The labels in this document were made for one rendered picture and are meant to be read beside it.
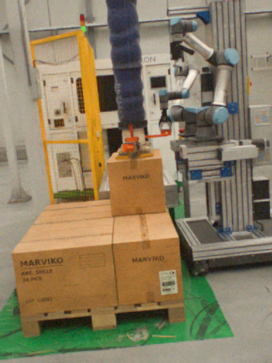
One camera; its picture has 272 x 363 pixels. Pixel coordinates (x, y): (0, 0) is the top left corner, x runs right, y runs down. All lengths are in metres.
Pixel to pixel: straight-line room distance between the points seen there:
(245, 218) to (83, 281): 1.57
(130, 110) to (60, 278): 1.34
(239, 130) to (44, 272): 1.87
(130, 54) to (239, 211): 1.51
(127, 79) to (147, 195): 0.87
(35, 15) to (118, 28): 9.68
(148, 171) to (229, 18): 1.32
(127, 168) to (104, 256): 0.76
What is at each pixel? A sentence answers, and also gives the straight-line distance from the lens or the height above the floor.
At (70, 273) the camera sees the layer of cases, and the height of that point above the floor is 0.38.
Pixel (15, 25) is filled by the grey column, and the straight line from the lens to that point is 4.56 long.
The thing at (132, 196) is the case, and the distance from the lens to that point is 3.08.
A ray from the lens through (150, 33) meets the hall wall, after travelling 12.71.
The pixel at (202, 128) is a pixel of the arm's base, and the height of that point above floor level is 1.11.
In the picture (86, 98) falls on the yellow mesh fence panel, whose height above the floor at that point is 1.43.
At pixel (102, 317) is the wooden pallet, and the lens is 2.73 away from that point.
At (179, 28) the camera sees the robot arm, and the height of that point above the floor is 1.80.
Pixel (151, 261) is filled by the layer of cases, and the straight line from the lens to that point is 2.59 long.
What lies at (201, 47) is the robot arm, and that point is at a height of 1.69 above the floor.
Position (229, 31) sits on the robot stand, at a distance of 3.48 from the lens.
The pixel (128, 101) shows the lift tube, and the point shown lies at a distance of 3.21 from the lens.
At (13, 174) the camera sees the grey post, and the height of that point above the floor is 0.42.
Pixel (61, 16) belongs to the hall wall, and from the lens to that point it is 12.77.
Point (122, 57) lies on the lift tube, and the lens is 3.22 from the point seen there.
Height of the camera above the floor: 1.36
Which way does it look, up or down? 11 degrees down
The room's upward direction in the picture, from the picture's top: 5 degrees counter-clockwise
